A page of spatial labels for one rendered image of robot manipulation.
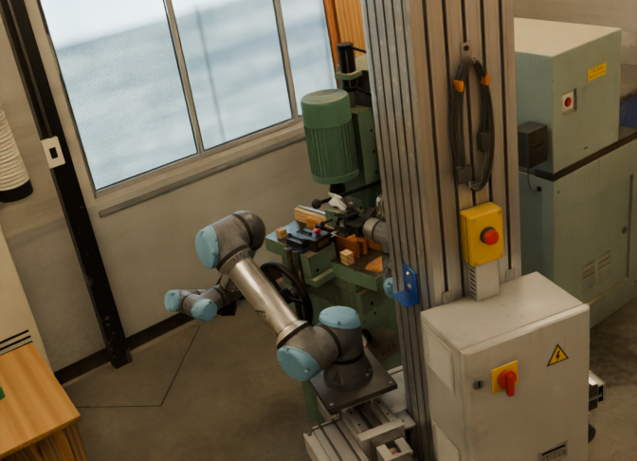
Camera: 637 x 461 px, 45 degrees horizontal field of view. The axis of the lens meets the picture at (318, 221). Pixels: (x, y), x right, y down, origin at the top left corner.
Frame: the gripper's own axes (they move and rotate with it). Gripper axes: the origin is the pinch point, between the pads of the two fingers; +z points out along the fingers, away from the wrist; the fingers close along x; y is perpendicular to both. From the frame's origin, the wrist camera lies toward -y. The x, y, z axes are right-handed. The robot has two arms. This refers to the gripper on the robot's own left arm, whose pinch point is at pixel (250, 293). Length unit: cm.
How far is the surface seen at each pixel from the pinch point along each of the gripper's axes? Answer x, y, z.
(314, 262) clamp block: 20.6, -16.5, 10.0
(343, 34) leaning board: -88, -120, 112
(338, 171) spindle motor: 21, -50, 15
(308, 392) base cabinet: -10, 47, 50
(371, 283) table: 40.3, -13.5, 19.9
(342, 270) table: 26.6, -14.8, 19.1
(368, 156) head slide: 21, -57, 29
